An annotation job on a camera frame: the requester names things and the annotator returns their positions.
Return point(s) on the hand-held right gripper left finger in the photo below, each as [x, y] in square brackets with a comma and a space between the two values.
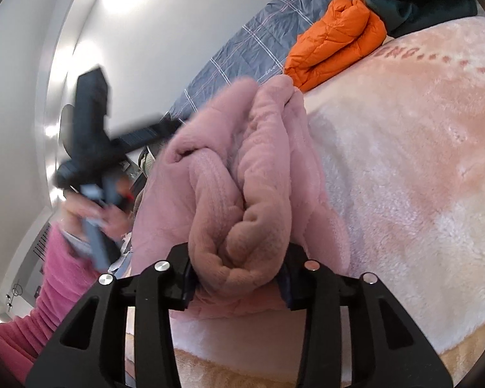
[178, 283]

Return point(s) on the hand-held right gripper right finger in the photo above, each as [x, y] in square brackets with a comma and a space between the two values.
[297, 279]

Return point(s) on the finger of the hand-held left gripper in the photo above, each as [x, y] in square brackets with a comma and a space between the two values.
[149, 132]

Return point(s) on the pink quilted jacket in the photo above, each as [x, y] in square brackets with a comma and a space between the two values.
[242, 178]

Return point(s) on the person's left forearm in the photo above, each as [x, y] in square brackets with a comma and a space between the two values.
[52, 303]

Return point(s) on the person's left hand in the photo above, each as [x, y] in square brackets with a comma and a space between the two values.
[74, 216]

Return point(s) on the blue plaid sheet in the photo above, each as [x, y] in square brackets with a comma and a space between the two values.
[262, 40]

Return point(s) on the orange puffer jacket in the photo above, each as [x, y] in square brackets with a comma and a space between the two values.
[335, 44]

